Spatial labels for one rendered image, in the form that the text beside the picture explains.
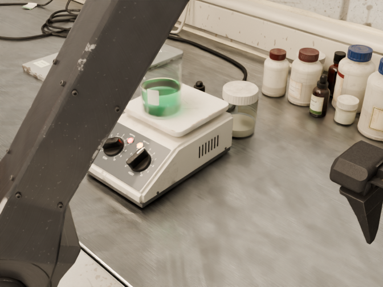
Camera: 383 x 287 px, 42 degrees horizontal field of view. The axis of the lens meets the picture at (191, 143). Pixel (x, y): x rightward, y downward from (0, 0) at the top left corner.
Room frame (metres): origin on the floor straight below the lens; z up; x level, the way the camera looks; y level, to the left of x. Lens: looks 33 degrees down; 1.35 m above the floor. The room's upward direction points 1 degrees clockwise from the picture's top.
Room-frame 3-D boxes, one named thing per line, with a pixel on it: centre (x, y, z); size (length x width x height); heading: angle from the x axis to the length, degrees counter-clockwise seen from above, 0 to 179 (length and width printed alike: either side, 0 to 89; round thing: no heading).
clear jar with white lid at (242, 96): (0.73, -0.08, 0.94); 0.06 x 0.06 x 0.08
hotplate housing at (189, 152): (0.64, 0.04, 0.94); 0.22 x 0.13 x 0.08; 139
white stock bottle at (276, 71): (0.87, -0.16, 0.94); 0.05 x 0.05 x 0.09
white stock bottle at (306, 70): (0.84, -0.21, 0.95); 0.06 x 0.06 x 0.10
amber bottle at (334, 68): (0.87, -0.28, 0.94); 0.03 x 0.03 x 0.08
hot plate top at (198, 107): (0.66, 0.02, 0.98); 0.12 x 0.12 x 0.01; 49
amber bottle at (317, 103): (0.79, -0.23, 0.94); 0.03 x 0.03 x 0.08
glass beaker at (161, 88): (0.64, 0.05, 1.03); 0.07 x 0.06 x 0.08; 22
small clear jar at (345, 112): (0.76, -0.27, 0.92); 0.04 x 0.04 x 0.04
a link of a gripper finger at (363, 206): (0.40, -0.18, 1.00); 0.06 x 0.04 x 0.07; 136
